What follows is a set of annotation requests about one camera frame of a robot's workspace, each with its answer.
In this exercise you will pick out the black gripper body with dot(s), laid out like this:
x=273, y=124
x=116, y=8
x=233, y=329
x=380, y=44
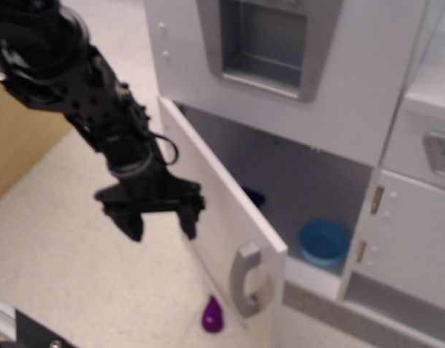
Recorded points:
x=152, y=188

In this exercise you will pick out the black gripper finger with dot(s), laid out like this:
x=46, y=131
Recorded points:
x=188, y=218
x=131, y=225

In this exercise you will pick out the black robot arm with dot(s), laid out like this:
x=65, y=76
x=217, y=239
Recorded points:
x=48, y=63

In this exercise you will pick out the white toy fridge cabinet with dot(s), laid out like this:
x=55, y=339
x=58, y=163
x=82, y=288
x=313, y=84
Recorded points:
x=295, y=98

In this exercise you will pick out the blue toy grapes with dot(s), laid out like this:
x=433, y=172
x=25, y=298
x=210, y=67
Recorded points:
x=257, y=198

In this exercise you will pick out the purple toy eggplant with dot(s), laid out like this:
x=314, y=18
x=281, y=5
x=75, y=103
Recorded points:
x=212, y=320

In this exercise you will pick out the wooden plywood panel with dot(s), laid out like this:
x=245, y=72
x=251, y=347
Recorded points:
x=25, y=136

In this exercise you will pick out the blue plastic bowl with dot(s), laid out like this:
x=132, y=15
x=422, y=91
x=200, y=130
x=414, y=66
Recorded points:
x=323, y=243

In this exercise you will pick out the lower brass cabinet hinge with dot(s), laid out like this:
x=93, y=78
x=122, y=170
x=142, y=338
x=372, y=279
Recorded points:
x=360, y=250

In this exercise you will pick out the brass cabinet hinge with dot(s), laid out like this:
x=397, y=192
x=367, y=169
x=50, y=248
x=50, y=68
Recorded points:
x=376, y=200
x=360, y=250

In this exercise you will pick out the upper brass cabinet hinge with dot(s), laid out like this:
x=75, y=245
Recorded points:
x=376, y=200

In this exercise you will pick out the white neighbouring cabinet door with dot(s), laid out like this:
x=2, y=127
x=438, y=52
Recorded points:
x=405, y=239

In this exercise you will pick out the grey fridge door handle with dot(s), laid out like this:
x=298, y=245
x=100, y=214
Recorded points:
x=246, y=259

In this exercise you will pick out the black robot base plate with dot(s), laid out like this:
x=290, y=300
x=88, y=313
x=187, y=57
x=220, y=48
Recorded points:
x=32, y=334

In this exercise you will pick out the aluminium frame rail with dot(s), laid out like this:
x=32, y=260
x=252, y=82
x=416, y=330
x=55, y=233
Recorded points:
x=8, y=326

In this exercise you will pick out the grey oven handle panel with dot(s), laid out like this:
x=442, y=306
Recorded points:
x=434, y=144

